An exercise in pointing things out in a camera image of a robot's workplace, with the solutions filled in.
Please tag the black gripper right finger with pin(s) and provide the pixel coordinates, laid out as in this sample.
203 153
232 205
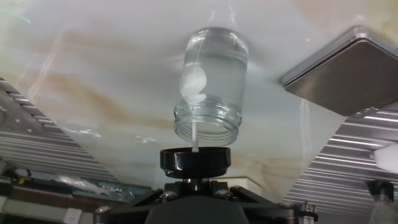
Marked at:
224 191

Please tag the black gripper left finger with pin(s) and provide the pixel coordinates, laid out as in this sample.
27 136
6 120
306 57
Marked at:
174 191

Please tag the black lid with white applicator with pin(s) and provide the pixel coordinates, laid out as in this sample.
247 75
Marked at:
196 163

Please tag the small black object in cup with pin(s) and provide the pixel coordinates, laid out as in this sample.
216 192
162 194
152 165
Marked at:
380 188

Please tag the clear glass jar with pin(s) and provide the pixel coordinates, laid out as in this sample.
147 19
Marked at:
217 68

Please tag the silver digital pocket scale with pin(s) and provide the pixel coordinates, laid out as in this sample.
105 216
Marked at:
348 81

